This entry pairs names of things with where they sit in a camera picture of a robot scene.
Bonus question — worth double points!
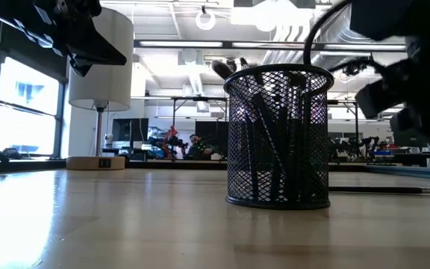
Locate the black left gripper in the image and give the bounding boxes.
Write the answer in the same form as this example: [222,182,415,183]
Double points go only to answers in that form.
[0,0,128,78]

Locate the thin black liner brush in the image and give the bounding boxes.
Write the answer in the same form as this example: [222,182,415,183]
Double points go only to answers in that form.
[328,186,430,195]

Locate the small black makeup brush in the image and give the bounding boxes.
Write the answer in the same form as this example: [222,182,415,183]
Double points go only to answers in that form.
[211,59,235,81]

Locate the white shade table lamp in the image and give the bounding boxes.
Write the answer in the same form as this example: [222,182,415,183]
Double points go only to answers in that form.
[66,7,134,171]

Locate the black computer monitor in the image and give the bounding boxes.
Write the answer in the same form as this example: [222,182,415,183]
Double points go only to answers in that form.
[195,120,230,146]
[111,117,150,142]

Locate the black background robot arms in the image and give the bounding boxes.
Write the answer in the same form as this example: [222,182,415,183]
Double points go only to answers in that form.
[328,136,381,162]

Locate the person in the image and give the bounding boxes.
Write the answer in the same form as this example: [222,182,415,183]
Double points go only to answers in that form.
[184,133,216,161]

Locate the black mesh brush cup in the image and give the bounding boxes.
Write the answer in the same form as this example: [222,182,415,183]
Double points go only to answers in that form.
[223,63,334,210]

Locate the white ring light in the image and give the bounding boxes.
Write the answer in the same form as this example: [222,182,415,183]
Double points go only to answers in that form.
[195,5,217,31]

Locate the black aluminium table frame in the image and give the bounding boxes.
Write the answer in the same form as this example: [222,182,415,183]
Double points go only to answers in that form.
[0,158,430,181]

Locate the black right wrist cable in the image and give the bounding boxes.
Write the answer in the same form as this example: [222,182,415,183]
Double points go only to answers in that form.
[303,0,354,65]

